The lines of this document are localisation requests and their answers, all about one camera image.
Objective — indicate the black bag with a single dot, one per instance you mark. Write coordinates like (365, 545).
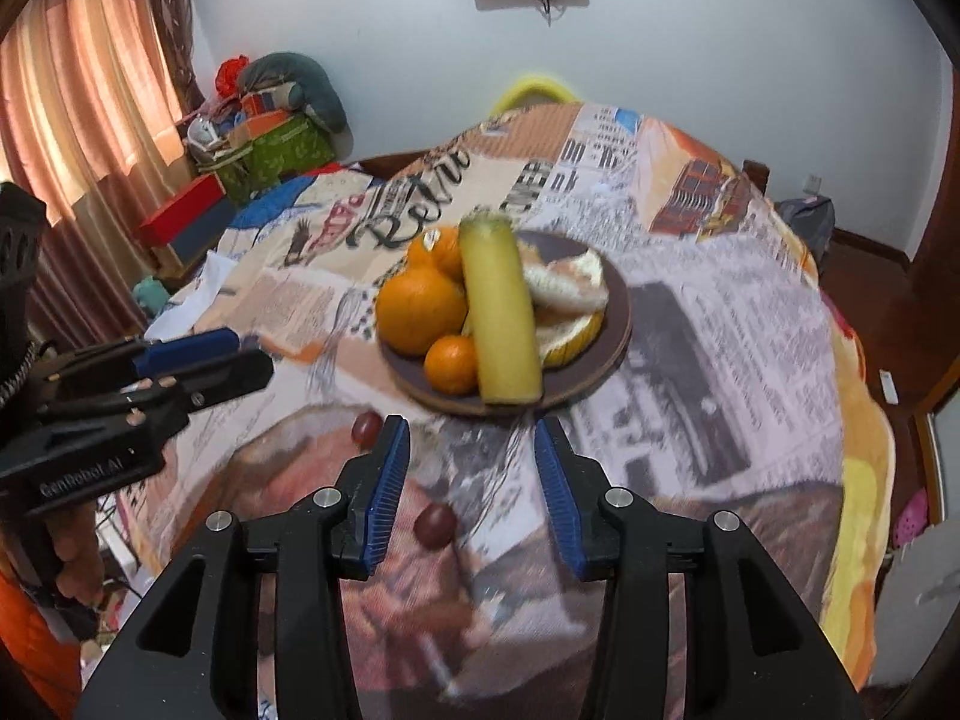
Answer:
(806, 229)

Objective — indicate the red plastic bag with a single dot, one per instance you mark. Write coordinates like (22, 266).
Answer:
(231, 75)

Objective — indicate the small tangerine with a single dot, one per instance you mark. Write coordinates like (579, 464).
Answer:
(450, 366)

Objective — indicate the yellow foam tube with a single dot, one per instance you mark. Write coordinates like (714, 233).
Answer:
(532, 82)

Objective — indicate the small white object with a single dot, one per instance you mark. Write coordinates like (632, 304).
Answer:
(890, 388)

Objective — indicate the person's left hand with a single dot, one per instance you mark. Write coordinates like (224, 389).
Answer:
(79, 551)

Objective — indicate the patchwork blanket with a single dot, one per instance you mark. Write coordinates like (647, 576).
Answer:
(262, 206)

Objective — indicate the red box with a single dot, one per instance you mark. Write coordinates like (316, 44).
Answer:
(184, 210)

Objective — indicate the small white fan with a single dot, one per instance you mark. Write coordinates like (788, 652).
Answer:
(201, 135)

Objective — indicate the pink slipper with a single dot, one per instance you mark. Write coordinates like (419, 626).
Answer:
(911, 517)

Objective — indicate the person's left forearm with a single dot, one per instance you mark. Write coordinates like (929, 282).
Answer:
(30, 630)

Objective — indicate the orange box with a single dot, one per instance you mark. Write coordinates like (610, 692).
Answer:
(262, 120)

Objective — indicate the dark wooden bedpost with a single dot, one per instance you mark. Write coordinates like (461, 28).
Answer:
(756, 176)

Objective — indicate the brown curtain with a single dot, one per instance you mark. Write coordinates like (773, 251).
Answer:
(176, 22)

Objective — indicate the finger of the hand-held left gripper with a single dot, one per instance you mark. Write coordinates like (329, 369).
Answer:
(232, 379)
(191, 349)

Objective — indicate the dark round plate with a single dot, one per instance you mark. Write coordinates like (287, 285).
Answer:
(592, 360)

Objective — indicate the plain orange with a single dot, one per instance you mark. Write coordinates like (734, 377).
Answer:
(416, 311)

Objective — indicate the pink curtain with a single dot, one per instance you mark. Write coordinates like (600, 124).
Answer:
(75, 105)

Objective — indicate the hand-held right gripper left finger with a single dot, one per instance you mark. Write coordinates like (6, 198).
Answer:
(386, 495)

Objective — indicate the teal plush toy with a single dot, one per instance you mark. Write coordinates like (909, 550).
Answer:
(152, 294)

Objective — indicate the yellow-green banana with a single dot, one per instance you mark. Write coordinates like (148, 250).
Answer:
(499, 307)

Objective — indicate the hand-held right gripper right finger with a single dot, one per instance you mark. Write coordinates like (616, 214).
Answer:
(559, 495)

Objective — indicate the wall outlet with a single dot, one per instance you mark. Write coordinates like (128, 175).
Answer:
(811, 182)

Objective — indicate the newspaper print cloth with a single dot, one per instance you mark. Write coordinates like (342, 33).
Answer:
(712, 315)

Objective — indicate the large orange with sticker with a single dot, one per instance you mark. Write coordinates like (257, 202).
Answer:
(446, 259)

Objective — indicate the green storage box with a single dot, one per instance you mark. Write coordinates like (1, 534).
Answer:
(289, 150)

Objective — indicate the red grape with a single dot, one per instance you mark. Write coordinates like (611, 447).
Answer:
(366, 427)
(435, 525)

